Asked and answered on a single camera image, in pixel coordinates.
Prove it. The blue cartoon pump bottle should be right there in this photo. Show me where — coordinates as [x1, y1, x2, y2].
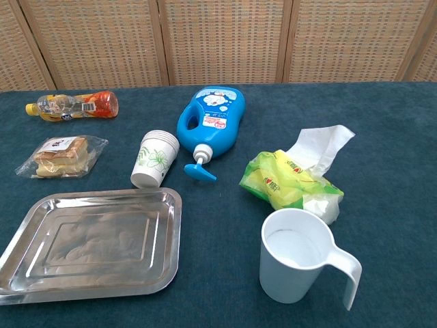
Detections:
[176, 85, 246, 182]

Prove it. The sandwich bread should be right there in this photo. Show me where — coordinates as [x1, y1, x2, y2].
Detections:
[14, 135, 109, 180]

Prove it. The green yellow tissue pack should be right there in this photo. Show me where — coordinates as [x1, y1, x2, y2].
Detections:
[239, 149, 345, 226]

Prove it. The clear drink bottle yellow cap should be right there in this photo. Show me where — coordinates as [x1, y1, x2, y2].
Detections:
[25, 90, 119, 123]

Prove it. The floral paper cup stack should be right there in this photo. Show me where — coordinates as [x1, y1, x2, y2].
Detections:
[130, 129, 180, 189]

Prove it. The silver metal tray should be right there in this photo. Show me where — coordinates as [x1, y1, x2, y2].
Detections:
[0, 187, 183, 306]

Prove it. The white plastic handled mug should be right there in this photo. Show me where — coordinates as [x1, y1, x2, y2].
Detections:
[259, 208, 363, 312]

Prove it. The wooden rattan folding screen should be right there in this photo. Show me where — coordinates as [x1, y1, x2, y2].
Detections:
[0, 0, 437, 92]

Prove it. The white tissue sheet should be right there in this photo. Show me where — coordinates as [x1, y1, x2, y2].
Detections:
[286, 124, 356, 172]

